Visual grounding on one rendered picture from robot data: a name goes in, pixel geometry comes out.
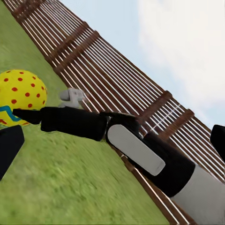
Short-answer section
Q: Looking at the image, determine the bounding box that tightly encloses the easter egg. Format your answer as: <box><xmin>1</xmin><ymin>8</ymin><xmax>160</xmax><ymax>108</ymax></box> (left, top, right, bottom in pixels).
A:
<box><xmin>0</xmin><ymin>69</ymin><xmax>47</xmax><ymax>128</ymax></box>

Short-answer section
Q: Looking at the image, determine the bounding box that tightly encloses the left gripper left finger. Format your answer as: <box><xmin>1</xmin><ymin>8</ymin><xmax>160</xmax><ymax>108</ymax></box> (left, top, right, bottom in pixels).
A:
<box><xmin>0</xmin><ymin>124</ymin><xmax>24</xmax><ymax>181</ymax></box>

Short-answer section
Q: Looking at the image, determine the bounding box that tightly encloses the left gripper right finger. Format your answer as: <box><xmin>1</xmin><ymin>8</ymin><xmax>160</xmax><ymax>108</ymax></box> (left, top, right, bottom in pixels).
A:
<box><xmin>208</xmin><ymin>125</ymin><xmax>225</xmax><ymax>164</ymax></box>

